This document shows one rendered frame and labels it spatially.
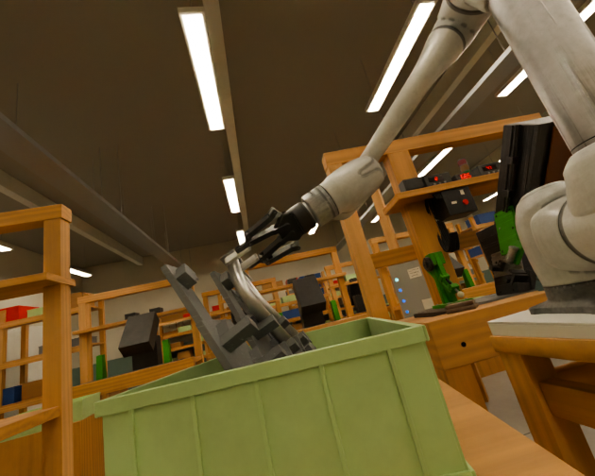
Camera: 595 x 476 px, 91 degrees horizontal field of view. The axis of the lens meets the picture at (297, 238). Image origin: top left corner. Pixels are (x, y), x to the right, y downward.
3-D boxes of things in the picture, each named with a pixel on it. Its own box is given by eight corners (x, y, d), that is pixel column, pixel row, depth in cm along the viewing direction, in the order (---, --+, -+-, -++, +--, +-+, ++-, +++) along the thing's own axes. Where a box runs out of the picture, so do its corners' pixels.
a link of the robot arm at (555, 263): (593, 271, 71) (552, 191, 77) (675, 262, 54) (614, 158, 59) (525, 289, 73) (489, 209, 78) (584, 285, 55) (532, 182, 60)
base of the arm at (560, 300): (707, 283, 55) (690, 256, 56) (604, 314, 53) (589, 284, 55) (607, 291, 73) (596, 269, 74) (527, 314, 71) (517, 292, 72)
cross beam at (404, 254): (568, 224, 182) (561, 211, 184) (370, 269, 169) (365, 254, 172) (561, 226, 186) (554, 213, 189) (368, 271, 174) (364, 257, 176)
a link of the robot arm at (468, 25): (417, 51, 85) (432, 6, 71) (450, 5, 86) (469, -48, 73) (461, 69, 81) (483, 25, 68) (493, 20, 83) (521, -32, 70)
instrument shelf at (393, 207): (544, 168, 168) (541, 162, 169) (399, 199, 160) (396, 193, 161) (513, 188, 192) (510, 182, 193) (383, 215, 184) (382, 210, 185)
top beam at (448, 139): (545, 123, 192) (539, 112, 195) (327, 165, 178) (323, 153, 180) (534, 131, 201) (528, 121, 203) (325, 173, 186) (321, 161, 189)
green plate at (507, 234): (538, 250, 127) (528, 205, 133) (519, 249, 126) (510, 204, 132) (518, 256, 138) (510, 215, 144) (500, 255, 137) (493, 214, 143)
